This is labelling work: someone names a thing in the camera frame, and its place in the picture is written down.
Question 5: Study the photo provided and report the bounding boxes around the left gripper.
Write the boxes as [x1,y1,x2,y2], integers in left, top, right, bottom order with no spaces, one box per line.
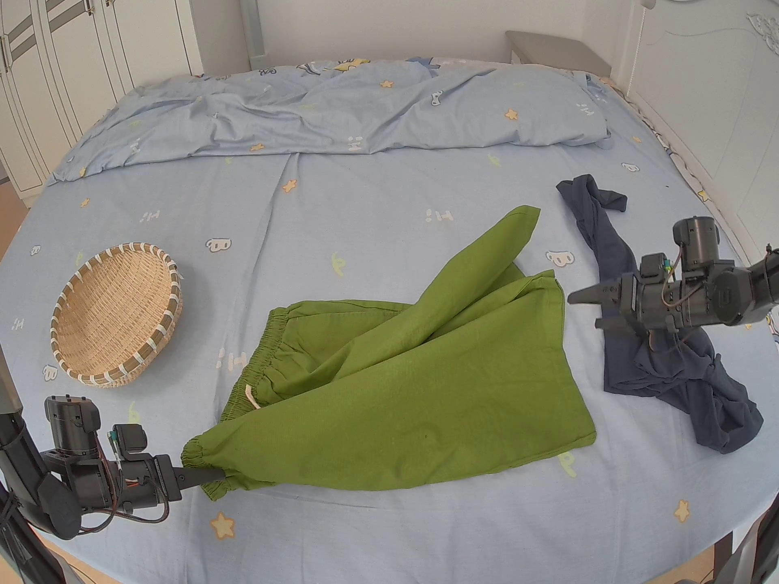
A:
[117,453,185,509]

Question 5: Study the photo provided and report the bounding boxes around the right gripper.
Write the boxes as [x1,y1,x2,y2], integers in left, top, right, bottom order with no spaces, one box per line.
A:
[566,271,686,339]

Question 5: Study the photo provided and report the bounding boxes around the green shorts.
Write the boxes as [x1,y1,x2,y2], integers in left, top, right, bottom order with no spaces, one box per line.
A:
[183,204,597,502]

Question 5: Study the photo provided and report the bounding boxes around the dark blue garment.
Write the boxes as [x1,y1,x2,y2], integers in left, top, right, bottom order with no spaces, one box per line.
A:
[555,174,764,455]

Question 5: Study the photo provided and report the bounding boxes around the round woven basket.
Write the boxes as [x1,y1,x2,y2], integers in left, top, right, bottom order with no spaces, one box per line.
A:
[50,243,185,389]

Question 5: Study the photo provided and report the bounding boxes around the bed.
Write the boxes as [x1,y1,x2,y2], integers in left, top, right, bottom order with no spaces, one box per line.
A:
[0,0,779,584]

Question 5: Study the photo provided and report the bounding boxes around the grey bedside table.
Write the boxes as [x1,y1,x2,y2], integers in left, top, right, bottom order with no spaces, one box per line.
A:
[505,30,611,77]

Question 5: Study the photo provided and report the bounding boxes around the pale blue quilt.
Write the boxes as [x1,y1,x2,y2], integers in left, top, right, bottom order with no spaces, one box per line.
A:
[49,57,612,187]

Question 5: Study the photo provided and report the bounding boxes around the white wardrobe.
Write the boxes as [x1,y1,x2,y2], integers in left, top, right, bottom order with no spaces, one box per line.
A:
[0,0,204,208]

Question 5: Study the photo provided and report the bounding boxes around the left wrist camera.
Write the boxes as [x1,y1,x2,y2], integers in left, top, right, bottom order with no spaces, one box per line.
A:
[108,424,148,464]

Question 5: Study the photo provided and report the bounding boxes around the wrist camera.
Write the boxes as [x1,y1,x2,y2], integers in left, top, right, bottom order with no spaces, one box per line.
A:
[108,424,148,464]
[637,253,671,288]

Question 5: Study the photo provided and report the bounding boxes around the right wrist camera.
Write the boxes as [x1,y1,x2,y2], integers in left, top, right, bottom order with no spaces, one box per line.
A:
[637,253,671,288]

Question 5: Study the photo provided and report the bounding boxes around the grey wall pipe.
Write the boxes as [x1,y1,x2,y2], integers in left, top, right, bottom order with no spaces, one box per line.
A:
[234,0,267,60]

